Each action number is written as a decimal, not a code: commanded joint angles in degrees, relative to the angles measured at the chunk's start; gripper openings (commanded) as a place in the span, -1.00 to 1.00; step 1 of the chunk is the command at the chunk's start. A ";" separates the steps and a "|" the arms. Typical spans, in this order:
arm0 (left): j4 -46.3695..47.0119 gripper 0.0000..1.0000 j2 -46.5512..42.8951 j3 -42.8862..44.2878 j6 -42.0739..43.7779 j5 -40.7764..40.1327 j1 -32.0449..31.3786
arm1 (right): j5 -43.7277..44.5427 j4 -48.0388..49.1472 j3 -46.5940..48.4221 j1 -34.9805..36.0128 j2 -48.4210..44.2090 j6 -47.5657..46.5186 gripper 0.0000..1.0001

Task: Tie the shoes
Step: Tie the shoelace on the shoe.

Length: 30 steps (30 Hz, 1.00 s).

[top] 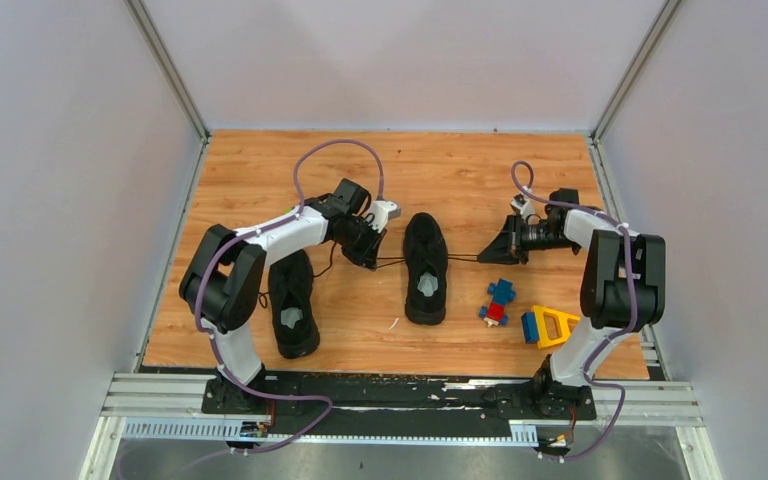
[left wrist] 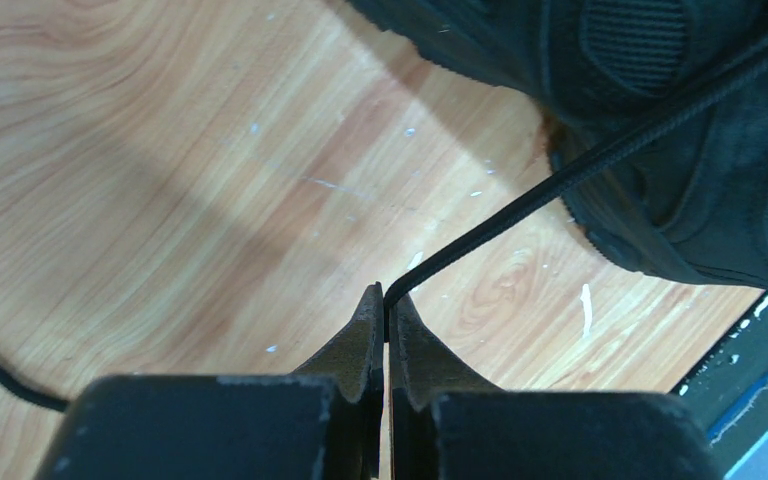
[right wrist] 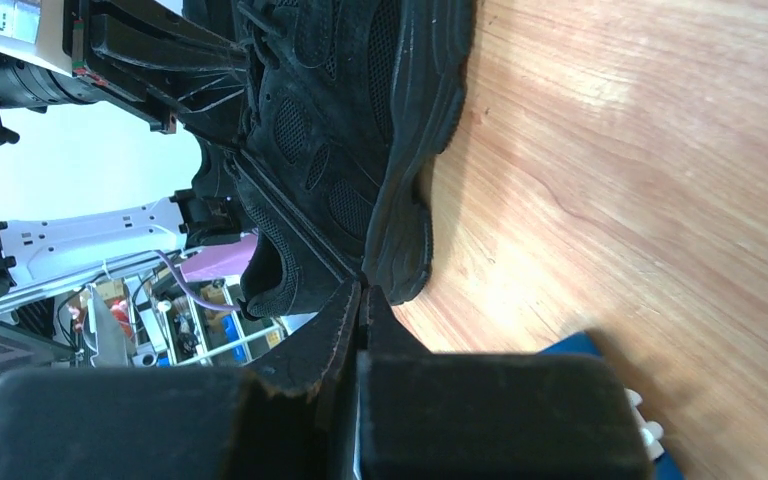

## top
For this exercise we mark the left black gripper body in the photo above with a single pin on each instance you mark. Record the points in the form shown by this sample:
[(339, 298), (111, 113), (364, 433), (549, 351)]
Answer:
[(357, 240)]

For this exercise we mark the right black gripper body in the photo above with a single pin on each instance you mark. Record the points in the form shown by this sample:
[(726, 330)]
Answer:
[(517, 240)]

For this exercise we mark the black shoe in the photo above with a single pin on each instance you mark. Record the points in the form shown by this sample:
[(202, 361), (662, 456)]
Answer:
[(426, 256), (290, 287)]

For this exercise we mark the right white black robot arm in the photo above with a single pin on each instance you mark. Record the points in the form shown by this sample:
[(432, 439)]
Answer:
[(623, 285)]

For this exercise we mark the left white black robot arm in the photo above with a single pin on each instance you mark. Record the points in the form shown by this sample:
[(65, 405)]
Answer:
[(221, 283)]

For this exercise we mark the blue red toy block car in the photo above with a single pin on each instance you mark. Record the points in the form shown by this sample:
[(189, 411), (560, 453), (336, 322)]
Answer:
[(501, 293)]

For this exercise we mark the yellow blue toy block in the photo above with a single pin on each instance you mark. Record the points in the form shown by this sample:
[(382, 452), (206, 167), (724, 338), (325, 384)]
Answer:
[(546, 327)]

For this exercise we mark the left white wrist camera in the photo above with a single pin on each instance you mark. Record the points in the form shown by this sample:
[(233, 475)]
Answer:
[(380, 212)]

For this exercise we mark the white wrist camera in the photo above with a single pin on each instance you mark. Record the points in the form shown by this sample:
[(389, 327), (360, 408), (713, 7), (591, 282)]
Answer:
[(523, 207), (380, 212)]

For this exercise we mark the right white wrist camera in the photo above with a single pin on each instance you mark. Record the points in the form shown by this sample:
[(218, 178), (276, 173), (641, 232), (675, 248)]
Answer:
[(523, 207)]

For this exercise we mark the aluminium frame rail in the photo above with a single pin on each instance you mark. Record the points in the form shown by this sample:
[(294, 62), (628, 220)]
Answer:
[(647, 403)]

